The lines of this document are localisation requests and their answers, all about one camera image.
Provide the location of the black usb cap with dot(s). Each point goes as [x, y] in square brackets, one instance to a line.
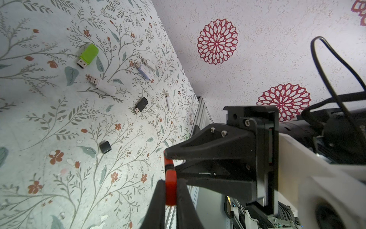
[105, 147]

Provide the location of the green usb drive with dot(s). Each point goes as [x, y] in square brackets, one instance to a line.
[87, 56]

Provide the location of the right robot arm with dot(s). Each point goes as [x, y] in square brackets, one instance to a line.
[304, 174]

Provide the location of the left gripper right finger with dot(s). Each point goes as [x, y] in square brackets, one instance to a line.
[186, 216]

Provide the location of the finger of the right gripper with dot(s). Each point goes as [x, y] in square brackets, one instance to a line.
[215, 142]
[222, 176]

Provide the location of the small white usb stick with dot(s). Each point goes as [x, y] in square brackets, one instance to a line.
[168, 101]

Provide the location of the black usb drive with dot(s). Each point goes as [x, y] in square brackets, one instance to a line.
[141, 105]

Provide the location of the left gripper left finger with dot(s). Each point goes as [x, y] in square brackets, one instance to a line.
[155, 216]

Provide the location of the purple white usb drive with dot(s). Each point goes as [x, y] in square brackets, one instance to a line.
[143, 70]

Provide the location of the red usb drive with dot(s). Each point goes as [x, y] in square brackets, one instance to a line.
[170, 182]

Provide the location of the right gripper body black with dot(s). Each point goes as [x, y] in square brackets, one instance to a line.
[263, 122]

